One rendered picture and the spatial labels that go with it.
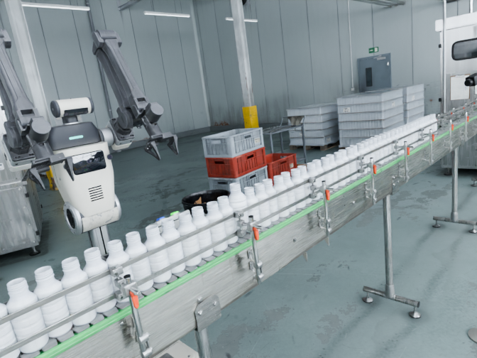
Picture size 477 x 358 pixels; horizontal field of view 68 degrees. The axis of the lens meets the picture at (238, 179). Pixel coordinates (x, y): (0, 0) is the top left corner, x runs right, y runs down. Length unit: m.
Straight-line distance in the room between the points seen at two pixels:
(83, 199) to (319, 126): 7.18
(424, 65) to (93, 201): 10.58
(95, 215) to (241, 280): 0.77
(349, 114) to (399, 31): 4.42
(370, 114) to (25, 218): 6.21
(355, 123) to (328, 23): 5.57
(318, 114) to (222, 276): 7.38
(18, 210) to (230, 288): 3.70
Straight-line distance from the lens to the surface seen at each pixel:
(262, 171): 4.09
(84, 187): 1.68
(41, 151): 1.39
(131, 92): 1.64
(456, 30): 5.66
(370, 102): 7.72
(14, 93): 1.50
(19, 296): 0.95
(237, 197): 1.24
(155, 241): 1.05
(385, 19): 11.98
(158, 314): 1.09
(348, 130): 7.98
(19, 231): 4.76
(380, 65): 11.90
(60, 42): 14.06
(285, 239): 1.43
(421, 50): 11.55
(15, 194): 4.67
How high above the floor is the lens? 1.50
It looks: 13 degrees down
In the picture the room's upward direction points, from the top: 8 degrees counter-clockwise
